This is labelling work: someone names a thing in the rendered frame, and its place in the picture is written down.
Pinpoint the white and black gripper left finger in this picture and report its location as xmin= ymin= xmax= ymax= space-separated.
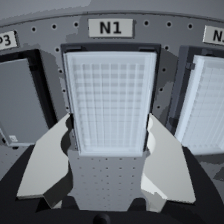
xmin=0 ymin=113 xmax=74 ymax=224

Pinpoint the black rectangular nest frame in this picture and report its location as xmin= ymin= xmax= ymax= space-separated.
xmin=60 ymin=42 xmax=161 ymax=113

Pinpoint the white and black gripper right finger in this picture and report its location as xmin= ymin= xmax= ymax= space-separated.
xmin=140 ymin=113 xmax=224 ymax=224

